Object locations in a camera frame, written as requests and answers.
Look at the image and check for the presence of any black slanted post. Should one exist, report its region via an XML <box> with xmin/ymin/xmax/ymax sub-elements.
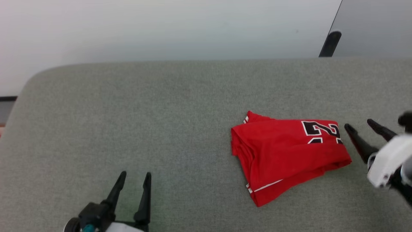
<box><xmin>318</xmin><ymin>31</ymin><xmax>342</xmax><ymax>58</ymax></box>

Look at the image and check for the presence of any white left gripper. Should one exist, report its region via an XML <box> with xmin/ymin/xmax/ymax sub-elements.
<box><xmin>101</xmin><ymin>171</ymin><xmax>152</xmax><ymax>232</ymax></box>

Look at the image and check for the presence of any dark grey panel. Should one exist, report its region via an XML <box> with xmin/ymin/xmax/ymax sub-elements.
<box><xmin>332</xmin><ymin>0</ymin><xmax>412</xmax><ymax>58</ymax></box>

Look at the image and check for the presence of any red and white basketball jersey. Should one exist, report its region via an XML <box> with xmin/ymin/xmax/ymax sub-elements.
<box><xmin>230</xmin><ymin>111</ymin><xmax>352</xmax><ymax>208</ymax></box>

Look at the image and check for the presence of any grey fabric sofa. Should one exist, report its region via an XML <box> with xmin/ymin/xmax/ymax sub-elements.
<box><xmin>0</xmin><ymin>57</ymin><xmax>412</xmax><ymax>232</ymax></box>

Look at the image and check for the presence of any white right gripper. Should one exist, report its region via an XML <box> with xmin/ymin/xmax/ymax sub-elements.
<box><xmin>344</xmin><ymin>118</ymin><xmax>412</xmax><ymax>207</ymax></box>

